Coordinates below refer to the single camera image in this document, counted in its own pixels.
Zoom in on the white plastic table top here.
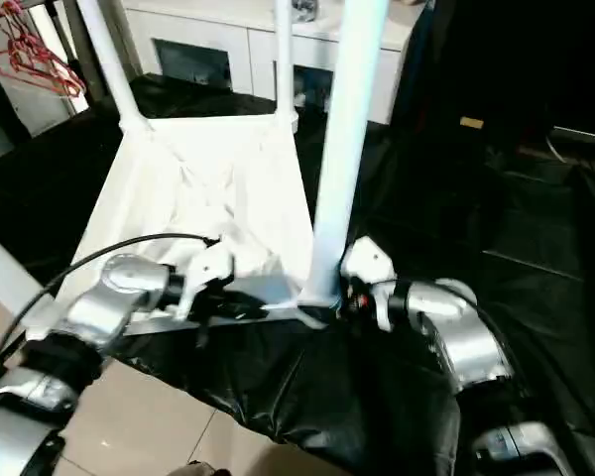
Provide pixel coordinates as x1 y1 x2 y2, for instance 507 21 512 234
25 111 338 338

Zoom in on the black plastic mat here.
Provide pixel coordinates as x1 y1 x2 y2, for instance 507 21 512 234
0 74 595 476

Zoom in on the white cabinet with glass doors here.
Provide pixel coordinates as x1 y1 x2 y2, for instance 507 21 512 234
119 0 423 126

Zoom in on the grey curtain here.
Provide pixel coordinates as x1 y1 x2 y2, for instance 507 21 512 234
59 0 142 100

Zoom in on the dark object on cabinet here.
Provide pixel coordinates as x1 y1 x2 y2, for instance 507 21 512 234
290 0 319 24

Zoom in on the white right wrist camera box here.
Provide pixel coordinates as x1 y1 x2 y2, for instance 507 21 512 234
339 236 399 334

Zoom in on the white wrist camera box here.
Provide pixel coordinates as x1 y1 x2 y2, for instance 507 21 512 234
339 236 399 334
174 238 240 320

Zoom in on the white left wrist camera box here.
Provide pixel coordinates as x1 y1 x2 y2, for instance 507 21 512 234
174 238 240 320

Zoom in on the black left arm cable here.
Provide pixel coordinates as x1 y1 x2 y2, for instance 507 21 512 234
0 233 222 380

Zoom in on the black horizontal rail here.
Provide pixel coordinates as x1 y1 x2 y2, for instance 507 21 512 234
549 126 595 152

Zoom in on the dark metal clothes rail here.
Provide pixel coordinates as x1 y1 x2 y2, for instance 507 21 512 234
0 0 53 27

